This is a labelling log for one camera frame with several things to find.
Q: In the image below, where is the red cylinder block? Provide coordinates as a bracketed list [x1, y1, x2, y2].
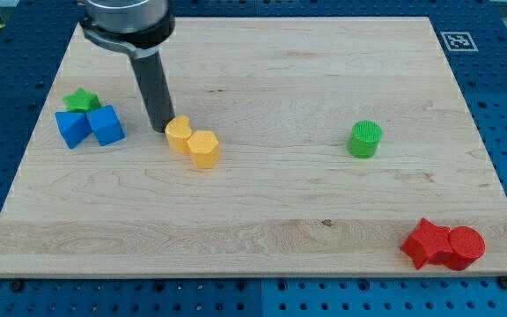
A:
[444, 226, 486, 271]

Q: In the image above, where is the yellow hexagon block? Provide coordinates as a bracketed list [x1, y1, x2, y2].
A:
[187, 130, 221, 169]

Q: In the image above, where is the green cylinder block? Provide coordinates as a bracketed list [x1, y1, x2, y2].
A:
[347, 120, 382, 159]

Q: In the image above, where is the white fiducial marker tag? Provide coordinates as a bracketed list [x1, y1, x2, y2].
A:
[440, 31, 478, 52]

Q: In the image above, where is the blue triangle block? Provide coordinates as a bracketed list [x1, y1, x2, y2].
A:
[55, 112, 92, 149]

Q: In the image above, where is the red star block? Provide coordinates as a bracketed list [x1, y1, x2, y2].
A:
[400, 217, 453, 269]

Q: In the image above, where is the wooden board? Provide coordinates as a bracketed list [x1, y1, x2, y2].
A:
[0, 17, 507, 279]

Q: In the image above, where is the green star block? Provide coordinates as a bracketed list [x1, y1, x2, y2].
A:
[62, 88, 101, 113]

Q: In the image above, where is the yellow heart block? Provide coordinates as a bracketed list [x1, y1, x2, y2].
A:
[165, 115, 193, 154]

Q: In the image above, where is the blue cube block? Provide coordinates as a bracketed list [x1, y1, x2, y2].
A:
[86, 105, 125, 146]

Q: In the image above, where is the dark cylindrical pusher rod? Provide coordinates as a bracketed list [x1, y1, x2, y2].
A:
[130, 50, 175, 133]

